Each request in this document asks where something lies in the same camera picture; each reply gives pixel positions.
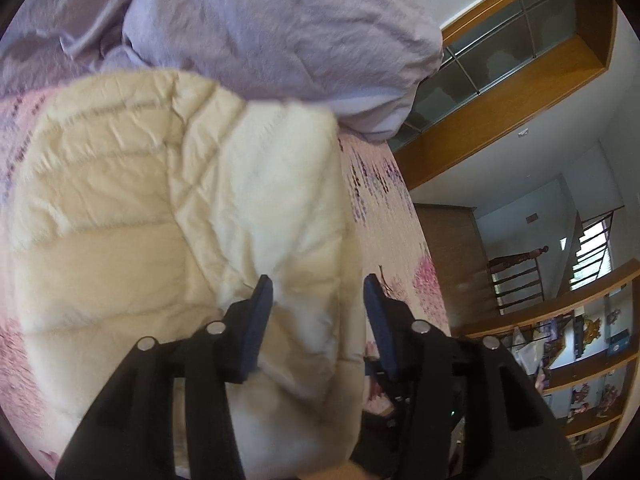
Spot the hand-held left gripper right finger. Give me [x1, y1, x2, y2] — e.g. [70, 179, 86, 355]
[363, 274, 583, 480]

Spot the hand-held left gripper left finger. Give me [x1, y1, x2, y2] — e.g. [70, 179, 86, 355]
[55, 276, 274, 480]

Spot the cream puffer jacket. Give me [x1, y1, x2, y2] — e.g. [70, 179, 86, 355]
[10, 69, 372, 480]

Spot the bed with pink floral sheet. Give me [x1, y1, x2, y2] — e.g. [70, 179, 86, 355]
[0, 82, 453, 480]

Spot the white plastic bag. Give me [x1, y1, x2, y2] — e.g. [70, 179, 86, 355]
[507, 327, 541, 376]

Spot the wooden stair railing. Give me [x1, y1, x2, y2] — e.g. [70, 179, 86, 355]
[486, 245, 551, 317]

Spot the wooden display shelf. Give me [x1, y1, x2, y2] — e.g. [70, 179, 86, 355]
[450, 260, 640, 467]

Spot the wooden framed glass door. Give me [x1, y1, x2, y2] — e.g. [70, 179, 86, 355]
[367, 0, 632, 192]

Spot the lavender pillow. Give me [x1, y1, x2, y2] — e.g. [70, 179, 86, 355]
[0, 0, 168, 98]
[122, 0, 445, 142]

